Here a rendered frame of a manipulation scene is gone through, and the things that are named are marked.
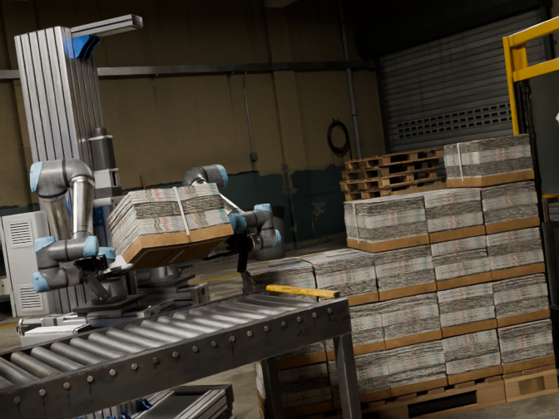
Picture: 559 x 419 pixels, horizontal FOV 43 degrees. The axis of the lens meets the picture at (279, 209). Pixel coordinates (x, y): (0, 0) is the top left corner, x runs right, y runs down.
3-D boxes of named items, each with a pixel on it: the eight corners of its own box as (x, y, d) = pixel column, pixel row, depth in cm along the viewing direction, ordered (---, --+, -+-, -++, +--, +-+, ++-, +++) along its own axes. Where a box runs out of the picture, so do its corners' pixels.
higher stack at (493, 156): (468, 382, 383) (440, 145, 376) (518, 372, 389) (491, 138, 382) (506, 403, 345) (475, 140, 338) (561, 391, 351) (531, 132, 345)
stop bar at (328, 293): (273, 288, 286) (272, 283, 286) (341, 296, 250) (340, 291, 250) (266, 290, 284) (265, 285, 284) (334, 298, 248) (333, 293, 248)
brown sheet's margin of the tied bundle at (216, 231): (205, 258, 296) (201, 248, 297) (234, 233, 274) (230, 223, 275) (170, 265, 287) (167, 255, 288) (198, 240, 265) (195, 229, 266)
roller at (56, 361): (45, 358, 237) (42, 344, 237) (94, 382, 198) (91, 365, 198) (30, 362, 234) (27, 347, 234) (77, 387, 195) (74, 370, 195)
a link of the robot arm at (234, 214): (174, 165, 320) (240, 215, 291) (193, 162, 328) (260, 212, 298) (169, 187, 325) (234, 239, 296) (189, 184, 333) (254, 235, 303)
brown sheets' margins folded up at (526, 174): (466, 356, 382) (444, 179, 377) (515, 347, 388) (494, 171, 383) (503, 374, 344) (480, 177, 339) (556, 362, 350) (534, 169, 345)
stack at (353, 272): (259, 426, 359) (237, 264, 354) (470, 382, 383) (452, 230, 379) (275, 454, 321) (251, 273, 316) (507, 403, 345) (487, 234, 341)
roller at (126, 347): (101, 344, 248) (98, 330, 248) (158, 364, 209) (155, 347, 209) (86, 347, 245) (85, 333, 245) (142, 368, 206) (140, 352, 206)
